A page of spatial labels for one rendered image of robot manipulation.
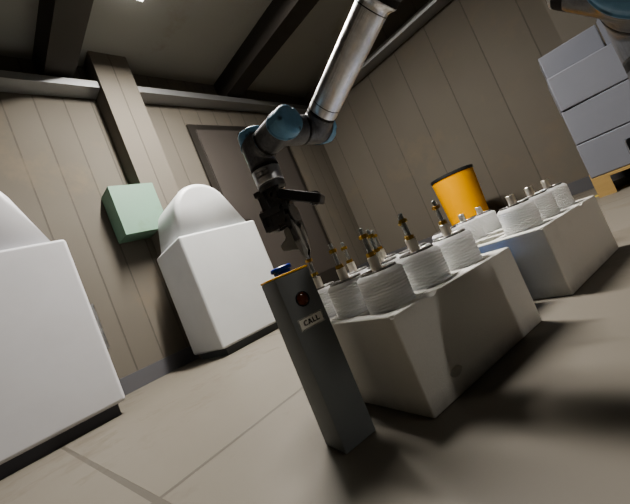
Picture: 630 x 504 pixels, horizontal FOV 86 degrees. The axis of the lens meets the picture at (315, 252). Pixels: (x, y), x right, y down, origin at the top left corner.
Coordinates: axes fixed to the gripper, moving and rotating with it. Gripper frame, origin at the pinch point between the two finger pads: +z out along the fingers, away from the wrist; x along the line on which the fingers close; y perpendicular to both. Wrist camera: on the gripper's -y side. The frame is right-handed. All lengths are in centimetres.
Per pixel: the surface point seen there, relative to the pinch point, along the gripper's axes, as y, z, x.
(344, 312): -6.2, 15.6, 12.3
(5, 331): 154, -24, -22
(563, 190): -70, 12, -37
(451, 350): -23.8, 27.4, 19.6
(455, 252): -32.3, 13.2, 2.9
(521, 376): -33, 35, 20
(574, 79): -157, -45, -190
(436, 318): -23.7, 21.1, 19.7
